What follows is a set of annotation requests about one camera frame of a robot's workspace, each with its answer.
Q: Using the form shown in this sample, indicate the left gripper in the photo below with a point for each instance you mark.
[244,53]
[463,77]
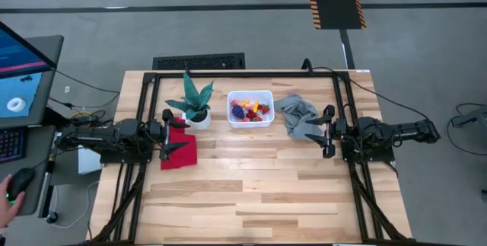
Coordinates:
[156,130]

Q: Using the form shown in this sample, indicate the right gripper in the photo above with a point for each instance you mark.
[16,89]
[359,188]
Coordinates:
[339,128]

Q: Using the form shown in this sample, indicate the red toy strawberry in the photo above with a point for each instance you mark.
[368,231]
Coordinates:
[258,118]
[265,108]

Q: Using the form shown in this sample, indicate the purple toy grapes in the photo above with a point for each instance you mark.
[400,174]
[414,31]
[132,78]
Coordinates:
[238,112]

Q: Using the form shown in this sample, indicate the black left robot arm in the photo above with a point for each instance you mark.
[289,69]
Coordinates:
[106,135]

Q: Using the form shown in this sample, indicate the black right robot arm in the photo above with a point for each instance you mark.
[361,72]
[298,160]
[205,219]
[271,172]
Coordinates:
[399,130]

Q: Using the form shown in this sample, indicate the red cloth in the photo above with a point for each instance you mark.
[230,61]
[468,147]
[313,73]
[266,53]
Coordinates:
[182,158]

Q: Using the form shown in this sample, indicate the grey crumpled cloth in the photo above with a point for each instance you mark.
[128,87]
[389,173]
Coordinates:
[295,110]

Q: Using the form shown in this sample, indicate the green plant in white pot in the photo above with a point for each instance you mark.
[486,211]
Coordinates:
[194,97]

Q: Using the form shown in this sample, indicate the white perforated plastic basket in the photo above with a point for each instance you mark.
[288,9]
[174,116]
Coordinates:
[251,125]

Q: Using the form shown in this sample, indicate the black keyboard on floor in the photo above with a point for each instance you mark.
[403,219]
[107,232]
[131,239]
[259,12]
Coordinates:
[198,62]

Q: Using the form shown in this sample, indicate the white box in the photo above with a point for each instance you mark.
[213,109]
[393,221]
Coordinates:
[87,164]

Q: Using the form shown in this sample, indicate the black diagonal support bar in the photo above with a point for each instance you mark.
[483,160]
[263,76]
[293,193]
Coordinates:
[53,115]

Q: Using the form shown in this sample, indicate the grey computer cart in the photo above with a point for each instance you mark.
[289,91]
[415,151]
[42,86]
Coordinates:
[38,139]

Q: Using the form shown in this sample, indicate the black floor stand leg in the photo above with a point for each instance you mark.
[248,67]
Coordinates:
[472,116]

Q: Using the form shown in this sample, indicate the black computer mouse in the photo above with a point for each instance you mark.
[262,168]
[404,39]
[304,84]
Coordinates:
[23,179]

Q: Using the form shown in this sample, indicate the computer monitor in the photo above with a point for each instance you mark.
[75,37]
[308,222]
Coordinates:
[19,86]

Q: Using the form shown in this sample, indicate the person's hand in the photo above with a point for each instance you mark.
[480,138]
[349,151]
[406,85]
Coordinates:
[7,209]

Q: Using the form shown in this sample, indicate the black aluminium table frame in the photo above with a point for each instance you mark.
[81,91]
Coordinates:
[171,74]

